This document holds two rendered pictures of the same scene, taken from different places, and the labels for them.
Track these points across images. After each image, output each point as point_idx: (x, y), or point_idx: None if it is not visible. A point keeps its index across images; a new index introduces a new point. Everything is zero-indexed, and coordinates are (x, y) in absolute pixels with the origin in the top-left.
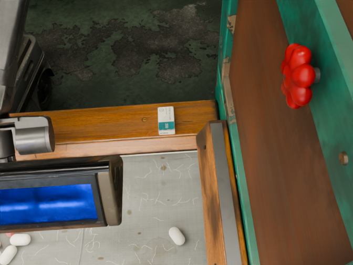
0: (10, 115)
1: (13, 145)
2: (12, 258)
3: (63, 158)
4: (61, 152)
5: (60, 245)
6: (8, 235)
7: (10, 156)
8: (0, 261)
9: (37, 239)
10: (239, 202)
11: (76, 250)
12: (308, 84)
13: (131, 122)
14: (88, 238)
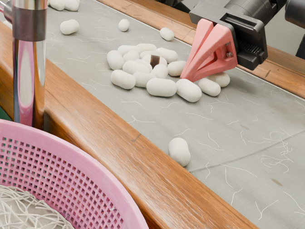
0: (268, 45)
1: (285, 0)
2: (162, 92)
3: (297, 96)
4: (301, 87)
5: (227, 130)
6: (183, 74)
7: (273, 3)
8: (150, 80)
9: (203, 108)
10: None
11: (244, 148)
12: None
13: None
14: (274, 154)
